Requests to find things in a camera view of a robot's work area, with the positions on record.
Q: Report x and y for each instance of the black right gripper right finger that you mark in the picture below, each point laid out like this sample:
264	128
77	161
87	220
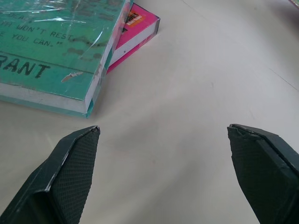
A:
264	177

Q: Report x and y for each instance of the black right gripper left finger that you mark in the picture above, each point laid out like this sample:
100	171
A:
58	177

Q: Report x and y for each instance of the teal paperback book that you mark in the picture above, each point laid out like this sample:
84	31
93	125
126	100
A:
53	46

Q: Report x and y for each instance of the pink paperback book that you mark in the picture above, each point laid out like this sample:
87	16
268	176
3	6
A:
134	37

